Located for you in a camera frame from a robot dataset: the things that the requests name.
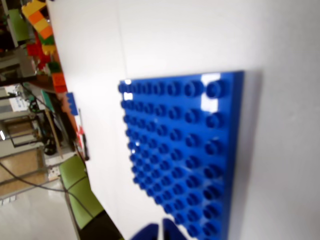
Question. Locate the yellow toy brick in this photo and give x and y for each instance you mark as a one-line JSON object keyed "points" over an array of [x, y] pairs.
{"points": [[33, 7], [41, 25]]}

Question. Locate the blue 8x8 studded baseplate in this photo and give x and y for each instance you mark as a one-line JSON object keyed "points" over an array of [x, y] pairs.
{"points": [[175, 150]]}

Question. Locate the orange toy brick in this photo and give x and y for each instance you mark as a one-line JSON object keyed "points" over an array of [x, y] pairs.
{"points": [[59, 80], [47, 32], [36, 17]]}

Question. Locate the red toy brick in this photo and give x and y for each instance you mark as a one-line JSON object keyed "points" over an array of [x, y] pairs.
{"points": [[34, 49]]}

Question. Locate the blue toy brick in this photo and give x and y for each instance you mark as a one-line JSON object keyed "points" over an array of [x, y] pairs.
{"points": [[71, 103]]}

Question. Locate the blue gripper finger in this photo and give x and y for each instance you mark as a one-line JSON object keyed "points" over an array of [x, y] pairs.
{"points": [[172, 230], [147, 232]]}

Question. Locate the green panel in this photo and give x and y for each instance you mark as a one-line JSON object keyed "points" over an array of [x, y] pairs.
{"points": [[18, 25]]}

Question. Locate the green chair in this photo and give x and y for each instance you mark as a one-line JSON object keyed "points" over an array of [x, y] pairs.
{"points": [[80, 190]]}

